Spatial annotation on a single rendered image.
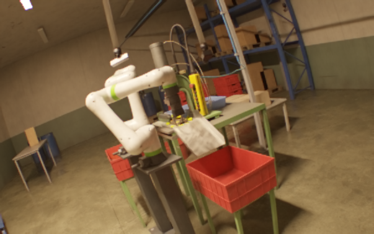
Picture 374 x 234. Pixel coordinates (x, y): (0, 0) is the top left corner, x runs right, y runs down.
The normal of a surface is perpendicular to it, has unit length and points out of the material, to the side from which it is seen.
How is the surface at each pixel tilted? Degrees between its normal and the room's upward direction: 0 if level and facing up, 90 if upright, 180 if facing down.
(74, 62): 90
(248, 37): 90
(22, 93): 90
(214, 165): 90
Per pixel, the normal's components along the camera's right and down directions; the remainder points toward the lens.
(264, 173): 0.39, 0.08
